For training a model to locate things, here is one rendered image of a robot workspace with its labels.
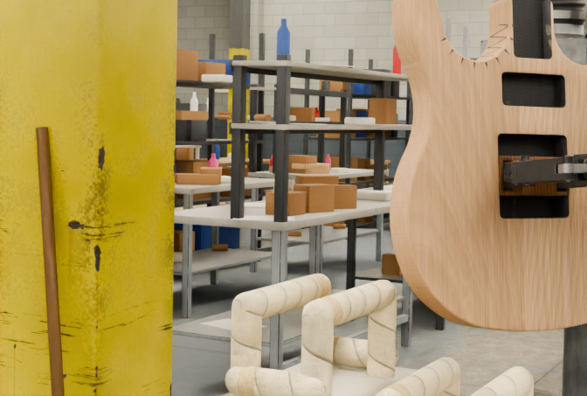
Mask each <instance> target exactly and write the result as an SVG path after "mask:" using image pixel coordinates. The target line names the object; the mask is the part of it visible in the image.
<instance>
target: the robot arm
mask: <svg viewBox="0 0 587 396"><path fill-rule="evenodd" d="M585 159H586V160H585ZM584 160H585V161H584ZM548 183H556V188H557V189H568V188H580V187H586V186H587V154H578V155H574V156H563V157H558V158H550V159H541V160H531V161H529V156H521V161H520V162H519V161H514V162H512V163H503V189H510V188H522V187H534V184H548Z"/></svg>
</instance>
